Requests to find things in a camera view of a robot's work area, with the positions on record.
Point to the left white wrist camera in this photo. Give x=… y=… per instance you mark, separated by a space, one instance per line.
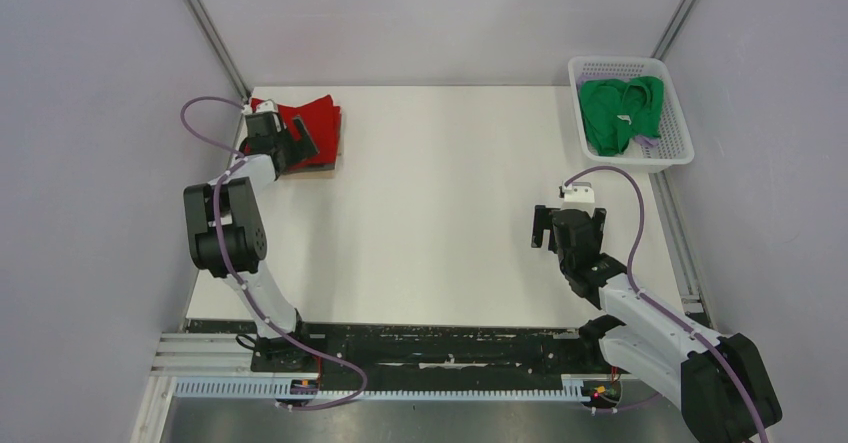
x=265 y=106

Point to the aluminium frame rail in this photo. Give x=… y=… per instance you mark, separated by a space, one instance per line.
x=208 y=354

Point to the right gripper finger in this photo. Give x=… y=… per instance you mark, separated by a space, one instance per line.
x=599 y=217
x=542 y=223

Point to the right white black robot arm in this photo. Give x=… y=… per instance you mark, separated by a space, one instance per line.
x=718 y=383

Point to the white slotted cable duct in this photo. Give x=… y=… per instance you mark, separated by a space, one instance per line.
x=287 y=389

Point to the folded dark grey t-shirt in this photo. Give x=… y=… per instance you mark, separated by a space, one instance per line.
x=309 y=168

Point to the red t-shirt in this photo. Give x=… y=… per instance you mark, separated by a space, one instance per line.
x=323 y=119

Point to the green t-shirt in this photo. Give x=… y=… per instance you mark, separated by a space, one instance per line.
x=616 y=113

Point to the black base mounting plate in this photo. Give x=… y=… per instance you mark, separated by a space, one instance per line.
x=415 y=357

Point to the folded beige t-shirt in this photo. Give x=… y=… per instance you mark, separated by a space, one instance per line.
x=309 y=175

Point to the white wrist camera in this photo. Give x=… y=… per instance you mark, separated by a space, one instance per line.
x=579 y=193
x=265 y=106

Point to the white plastic basket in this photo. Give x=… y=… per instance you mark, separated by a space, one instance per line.
x=675 y=147

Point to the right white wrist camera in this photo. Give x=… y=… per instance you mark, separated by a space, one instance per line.
x=579 y=193

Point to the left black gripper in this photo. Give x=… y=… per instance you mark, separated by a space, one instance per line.
x=301 y=149

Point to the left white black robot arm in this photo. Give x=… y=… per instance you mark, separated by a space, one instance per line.
x=227 y=238

